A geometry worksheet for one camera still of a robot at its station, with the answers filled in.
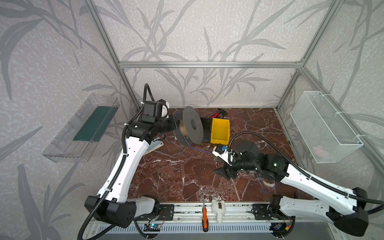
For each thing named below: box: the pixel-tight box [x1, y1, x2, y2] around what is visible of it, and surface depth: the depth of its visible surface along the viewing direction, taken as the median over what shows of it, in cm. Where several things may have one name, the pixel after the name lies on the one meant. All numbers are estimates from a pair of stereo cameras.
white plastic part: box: [211, 195, 226, 224], surface depth 74 cm
